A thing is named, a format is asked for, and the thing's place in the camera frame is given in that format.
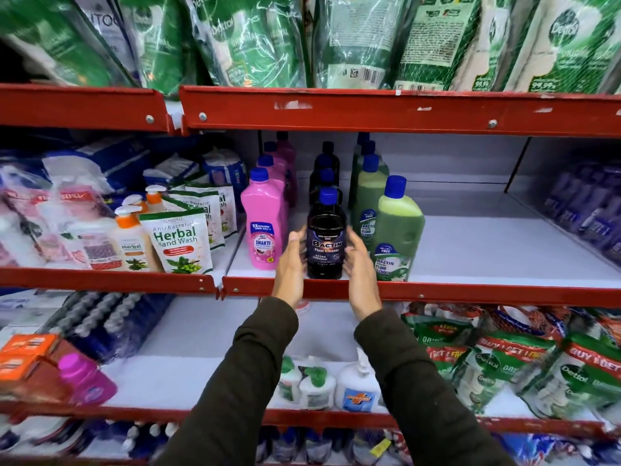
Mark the person's right hand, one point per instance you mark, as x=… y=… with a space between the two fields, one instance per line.
x=361 y=281

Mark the person's left hand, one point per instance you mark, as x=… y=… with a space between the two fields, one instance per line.
x=290 y=271

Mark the person's left fingers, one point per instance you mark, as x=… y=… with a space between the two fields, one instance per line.
x=296 y=243

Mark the person's right fingers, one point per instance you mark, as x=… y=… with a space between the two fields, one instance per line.
x=354 y=245

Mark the black floor cleaner bottle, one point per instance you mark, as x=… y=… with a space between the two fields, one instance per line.
x=324 y=162
x=326 y=179
x=325 y=237
x=328 y=147

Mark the person's right forearm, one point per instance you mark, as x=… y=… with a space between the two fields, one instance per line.
x=417 y=397

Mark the person's left forearm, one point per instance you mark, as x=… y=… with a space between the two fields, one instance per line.
x=233 y=393

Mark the pink floor cleaner bottle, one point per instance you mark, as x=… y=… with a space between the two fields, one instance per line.
x=274 y=172
x=261 y=223

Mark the green floor cleaner bottle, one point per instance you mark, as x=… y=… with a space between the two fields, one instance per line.
x=361 y=145
x=398 y=232
x=367 y=203

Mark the white herbal hand wash pouch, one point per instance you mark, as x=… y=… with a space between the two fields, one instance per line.
x=177 y=242
x=213 y=213
x=228 y=203

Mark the magenta floor cleaner bottle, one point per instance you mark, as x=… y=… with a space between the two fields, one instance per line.
x=287 y=155

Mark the blue and white packet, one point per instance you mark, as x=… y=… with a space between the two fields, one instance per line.
x=225 y=172

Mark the red metal shelf rack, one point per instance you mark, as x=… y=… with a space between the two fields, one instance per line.
x=388 y=111

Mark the large white pump soap bottle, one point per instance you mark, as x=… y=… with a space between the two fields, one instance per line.
x=358 y=385

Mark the orange collar pump bottle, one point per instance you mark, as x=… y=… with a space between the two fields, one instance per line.
x=132 y=242
x=133 y=201
x=154 y=196

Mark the pile of green red pouches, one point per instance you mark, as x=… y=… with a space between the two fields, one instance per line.
x=509 y=363

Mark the row of blue bottles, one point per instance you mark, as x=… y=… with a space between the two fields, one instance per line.
x=310 y=446

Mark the pile of blue wrapped packs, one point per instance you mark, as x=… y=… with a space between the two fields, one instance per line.
x=111 y=157

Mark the yellow price tag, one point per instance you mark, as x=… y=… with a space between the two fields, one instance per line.
x=380 y=447

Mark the blue and white twisted packs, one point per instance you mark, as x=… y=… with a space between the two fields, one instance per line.
x=106 y=320

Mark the row of green refill pouches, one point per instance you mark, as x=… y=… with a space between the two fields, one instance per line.
x=310 y=38

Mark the row of purple bottles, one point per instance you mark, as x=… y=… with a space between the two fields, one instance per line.
x=587 y=208

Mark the pile of clear red-print packets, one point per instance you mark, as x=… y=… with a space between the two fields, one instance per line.
x=48 y=223

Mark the pink bottle with magenta cap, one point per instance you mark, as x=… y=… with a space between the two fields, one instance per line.
x=86 y=380

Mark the orange box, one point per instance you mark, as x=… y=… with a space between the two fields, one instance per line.
x=31 y=343
x=22 y=371

